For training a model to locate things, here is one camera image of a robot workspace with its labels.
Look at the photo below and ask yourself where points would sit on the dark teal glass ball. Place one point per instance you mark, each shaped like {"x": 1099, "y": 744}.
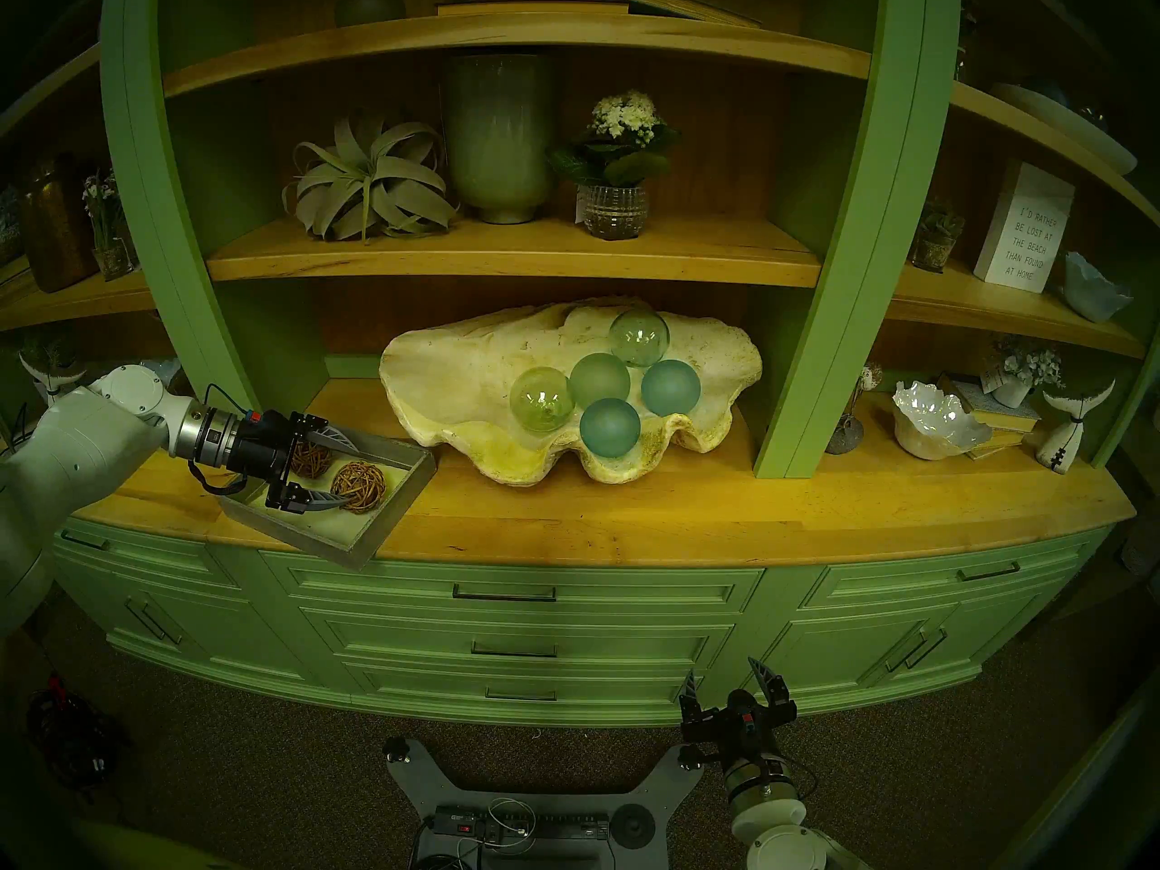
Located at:
{"x": 1047, "y": 91}

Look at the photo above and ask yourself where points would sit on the grey square tray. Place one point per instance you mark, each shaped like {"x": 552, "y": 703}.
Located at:
{"x": 340, "y": 531}

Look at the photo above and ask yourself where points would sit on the white beach quote sign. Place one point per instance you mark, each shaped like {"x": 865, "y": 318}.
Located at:
{"x": 1024, "y": 229}

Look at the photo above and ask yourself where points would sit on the green wooden shelf cabinet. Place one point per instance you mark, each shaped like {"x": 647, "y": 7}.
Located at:
{"x": 598, "y": 596}

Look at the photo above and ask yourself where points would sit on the white whale tail figurine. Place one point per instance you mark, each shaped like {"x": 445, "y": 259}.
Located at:
{"x": 1062, "y": 442}
{"x": 50, "y": 381}

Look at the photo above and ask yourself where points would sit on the frosted pale green glass ball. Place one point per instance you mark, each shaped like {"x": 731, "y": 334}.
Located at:
{"x": 599, "y": 377}

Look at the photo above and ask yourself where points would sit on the brown glass bottle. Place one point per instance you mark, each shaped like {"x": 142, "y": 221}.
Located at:
{"x": 56, "y": 229}

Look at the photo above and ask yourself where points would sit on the grey green air plant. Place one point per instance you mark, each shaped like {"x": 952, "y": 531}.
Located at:
{"x": 372, "y": 179}

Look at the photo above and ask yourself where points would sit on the white flowers white pot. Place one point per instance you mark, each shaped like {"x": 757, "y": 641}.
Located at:
{"x": 1010, "y": 391}

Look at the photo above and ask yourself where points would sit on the black power strip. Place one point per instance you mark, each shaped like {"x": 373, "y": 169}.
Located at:
{"x": 562, "y": 825}

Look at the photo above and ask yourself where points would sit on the tan cover book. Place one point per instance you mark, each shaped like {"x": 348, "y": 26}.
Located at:
{"x": 1001, "y": 440}

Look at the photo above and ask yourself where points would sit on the white shell shaped bowl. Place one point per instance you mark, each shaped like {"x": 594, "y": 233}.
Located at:
{"x": 933, "y": 429}

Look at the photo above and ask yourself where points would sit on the frosted teal glass ball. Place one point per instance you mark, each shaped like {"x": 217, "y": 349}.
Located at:
{"x": 671, "y": 388}
{"x": 610, "y": 428}

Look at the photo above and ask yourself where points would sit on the small flowers glass vase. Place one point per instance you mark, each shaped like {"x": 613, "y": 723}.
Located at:
{"x": 113, "y": 259}

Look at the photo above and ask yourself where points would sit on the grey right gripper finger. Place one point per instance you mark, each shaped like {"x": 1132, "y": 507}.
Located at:
{"x": 693, "y": 719}
{"x": 779, "y": 700}

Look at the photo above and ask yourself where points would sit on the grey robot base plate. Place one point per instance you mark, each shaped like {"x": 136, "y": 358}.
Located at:
{"x": 419, "y": 782}

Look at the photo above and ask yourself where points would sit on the large white dish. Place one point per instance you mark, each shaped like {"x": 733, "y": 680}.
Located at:
{"x": 1069, "y": 127}

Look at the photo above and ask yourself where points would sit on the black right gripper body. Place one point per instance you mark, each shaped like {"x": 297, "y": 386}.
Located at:
{"x": 741, "y": 726}

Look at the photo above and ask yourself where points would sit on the clear green glass ball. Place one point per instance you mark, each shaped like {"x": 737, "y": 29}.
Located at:
{"x": 542, "y": 400}

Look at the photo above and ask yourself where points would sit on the pale blue wavy bowl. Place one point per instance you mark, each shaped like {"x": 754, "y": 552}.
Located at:
{"x": 1092, "y": 293}

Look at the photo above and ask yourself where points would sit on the brown wicker ball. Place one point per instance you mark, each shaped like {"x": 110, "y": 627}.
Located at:
{"x": 359, "y": 486}
{"x": 313, "y": 462}

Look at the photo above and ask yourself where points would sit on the black red floor device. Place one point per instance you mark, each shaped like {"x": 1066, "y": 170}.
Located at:
{"x": 72, "y": 737}

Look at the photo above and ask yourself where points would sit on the giant clam shell bowl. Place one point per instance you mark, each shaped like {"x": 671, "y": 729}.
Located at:
{"x": 444, "y": 379}

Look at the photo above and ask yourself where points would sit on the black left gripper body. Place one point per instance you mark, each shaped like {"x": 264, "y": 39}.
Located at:
{"x": 263, "y": 449}

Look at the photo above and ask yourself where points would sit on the black round cap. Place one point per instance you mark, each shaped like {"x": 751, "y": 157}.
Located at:
{"x": 632, "y": 826}

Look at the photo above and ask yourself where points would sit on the flat wooden board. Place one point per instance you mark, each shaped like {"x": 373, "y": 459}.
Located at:
{"x": 535, "y": 8}

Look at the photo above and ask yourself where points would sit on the small bird figurine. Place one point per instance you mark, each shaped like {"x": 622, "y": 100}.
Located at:
{"x": 845, "y": 438}

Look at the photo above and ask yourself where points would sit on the small plant dark pot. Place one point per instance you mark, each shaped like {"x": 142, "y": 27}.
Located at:
{"x": 933, "y": 254}

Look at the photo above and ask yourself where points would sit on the black star knob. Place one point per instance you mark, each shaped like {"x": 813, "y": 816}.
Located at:
{"x": 691, "y": 758}
{"x": 395, "y": 749}

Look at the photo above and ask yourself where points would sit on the tall green ceramic vase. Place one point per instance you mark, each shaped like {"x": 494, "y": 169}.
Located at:
{"x": 498, "y": 134}

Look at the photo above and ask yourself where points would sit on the grey cover book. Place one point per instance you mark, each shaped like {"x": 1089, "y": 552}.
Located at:
{"x": 968, "y": 390}

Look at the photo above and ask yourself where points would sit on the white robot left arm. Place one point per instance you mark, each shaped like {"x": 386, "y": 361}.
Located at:
{"x": 63, "y": 451}

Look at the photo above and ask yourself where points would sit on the pale blue shell bowl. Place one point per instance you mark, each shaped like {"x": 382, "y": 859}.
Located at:
{"x": 168, "y": 368}

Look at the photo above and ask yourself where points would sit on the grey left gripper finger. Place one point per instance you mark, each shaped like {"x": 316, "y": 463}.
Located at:
{"x": 313, "y": 427}
{"x": 290, "y": 499}

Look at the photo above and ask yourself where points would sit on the white flower plant glass pot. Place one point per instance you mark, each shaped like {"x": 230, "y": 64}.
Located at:
{"x": 614, "y": 214}

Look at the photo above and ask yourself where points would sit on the dark green sphere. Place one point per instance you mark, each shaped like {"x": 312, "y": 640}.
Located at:
{"x": 370, "y": 9}

